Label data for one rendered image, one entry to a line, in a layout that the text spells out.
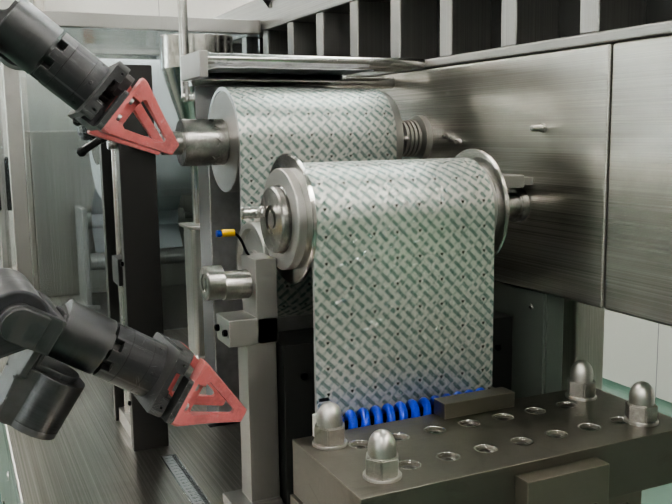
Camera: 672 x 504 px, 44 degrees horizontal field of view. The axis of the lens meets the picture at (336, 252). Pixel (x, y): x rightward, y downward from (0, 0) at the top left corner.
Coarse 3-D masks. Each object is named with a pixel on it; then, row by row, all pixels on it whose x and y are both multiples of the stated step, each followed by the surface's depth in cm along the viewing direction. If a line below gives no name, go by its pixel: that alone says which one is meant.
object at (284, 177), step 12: (276, 180) 93; (288, 180) 90; (288, 192) 90; (300, 192) 89; (300, 204) 89; (300, 216) 88; (300, 228) 88; (300, 240) 89; (288, 252) 92; (300, 252) 90; (276, 264) 95; (288, 264) 92
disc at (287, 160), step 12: (288, 156) 92; (276, 168) 96; (288, 168) 92; (300, 168) 89; (300, 180) 90; (312, 192) 88; (312, 204) 87; (312, 216) 87; (312, 228) 87; (312, 240) 88; (312, 252) 88; (300, 264) 91; (288, 276) 95; (300, 276) 92
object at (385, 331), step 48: (336, 288) 91; (384, 288) 93; (432, 288) 96; (480, 288) 99; (336, 336) 91; (384, 336) 94; (432, 336) 97; (480, 336) 100; (336, 384) 92; (384, 384) 95; (432, 384) 98; (480, 384) 101
